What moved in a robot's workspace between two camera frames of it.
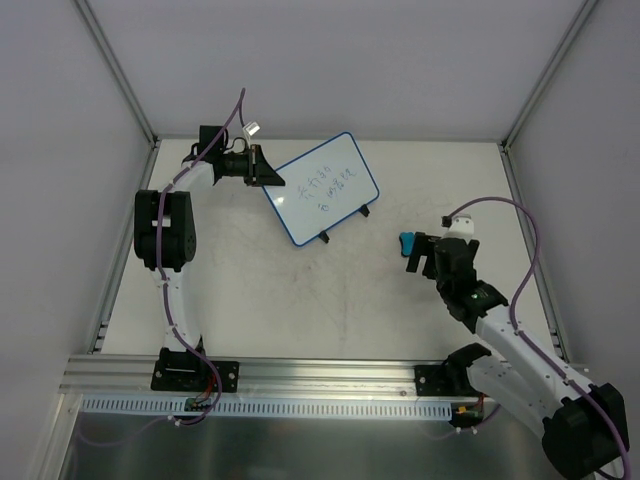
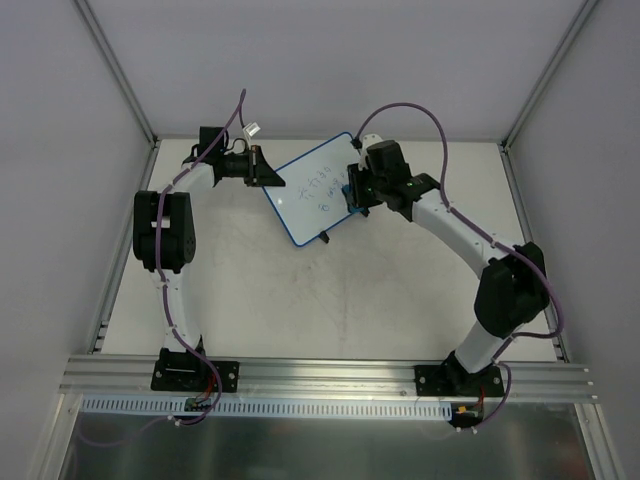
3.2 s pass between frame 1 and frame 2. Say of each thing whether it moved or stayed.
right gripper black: moved
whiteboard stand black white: stayed
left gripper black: stayed
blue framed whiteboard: stayed
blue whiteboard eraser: moved
